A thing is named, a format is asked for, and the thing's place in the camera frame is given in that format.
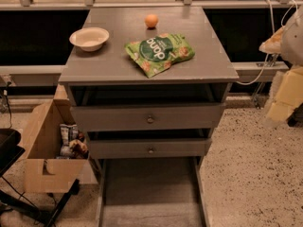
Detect snack packets in box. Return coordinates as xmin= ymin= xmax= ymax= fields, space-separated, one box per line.
xmin=60 ymin=124 xmax=89 ymax=159

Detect black stand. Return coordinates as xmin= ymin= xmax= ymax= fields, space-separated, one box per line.
xmin=0 ymin=129 xmax=80 ymax=227

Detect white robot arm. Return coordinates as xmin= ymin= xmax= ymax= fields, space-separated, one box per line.
xmin=259 ymin=6 xmax=303 ymax=127

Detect grey drawer cabinet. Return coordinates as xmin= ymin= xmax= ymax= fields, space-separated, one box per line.
xmin=60 ymin=7 xmax=238 ymax=227

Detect cardboard box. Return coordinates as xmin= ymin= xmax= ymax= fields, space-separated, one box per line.
xmin=22 ymin=85 xmax=94 ymax=193

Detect middle grey drawer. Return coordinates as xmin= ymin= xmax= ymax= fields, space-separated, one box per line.
xmin=88 ymin=138 xmax=211 ymax=159

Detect orange fruit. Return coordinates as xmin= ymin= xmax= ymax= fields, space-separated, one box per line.
xmin=145 ymin=14 xmax=158 ymax=28

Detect green rice chip bag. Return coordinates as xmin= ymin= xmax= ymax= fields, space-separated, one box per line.
xmin=124 ymin=33 xmax=195 ymax=78

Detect top grey drawer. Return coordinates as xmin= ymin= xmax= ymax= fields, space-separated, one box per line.
xmin=71 ymin=103 xmax=224 ymax=131

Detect white bowl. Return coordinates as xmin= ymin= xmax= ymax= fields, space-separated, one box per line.
xmin=69 ymin=27 xmax=110 ymax=52

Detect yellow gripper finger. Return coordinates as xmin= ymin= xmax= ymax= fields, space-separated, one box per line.
xmin=263 ymin=65 xmax=303 ymax=128
xmin=258 ymin=26 xmax=284 ymax=54

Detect white cable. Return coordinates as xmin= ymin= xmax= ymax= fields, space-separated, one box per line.
xmin=235 ymin=0 xmax=299 ymax=86

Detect open bottom grey drawer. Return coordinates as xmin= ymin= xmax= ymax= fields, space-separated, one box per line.
xmin=97 ymin=157 xmax=210 ymax=227

